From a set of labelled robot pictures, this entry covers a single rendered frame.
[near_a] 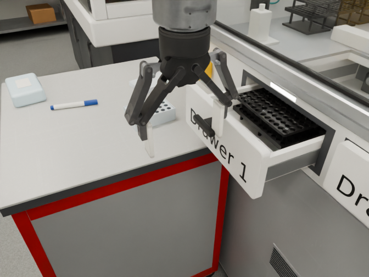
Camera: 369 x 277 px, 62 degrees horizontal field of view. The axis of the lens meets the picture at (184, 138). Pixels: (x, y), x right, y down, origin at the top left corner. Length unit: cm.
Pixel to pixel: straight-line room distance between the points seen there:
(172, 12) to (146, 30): 95
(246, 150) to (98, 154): 39
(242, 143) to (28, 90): 72
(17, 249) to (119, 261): 77
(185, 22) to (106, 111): 58
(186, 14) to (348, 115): 33
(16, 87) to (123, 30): 49
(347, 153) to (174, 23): 36
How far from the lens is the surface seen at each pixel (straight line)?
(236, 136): 56
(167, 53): 45
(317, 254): 79
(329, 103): 61
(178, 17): 42
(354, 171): 59
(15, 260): 164
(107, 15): 130
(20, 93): 105
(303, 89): 65
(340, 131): 60
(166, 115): 86
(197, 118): 61
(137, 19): 134
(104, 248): 93
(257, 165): 53
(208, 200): 96
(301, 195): 74
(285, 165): 60
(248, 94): 74
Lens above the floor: 124
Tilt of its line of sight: 37 degrees down
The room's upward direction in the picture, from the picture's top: straight up
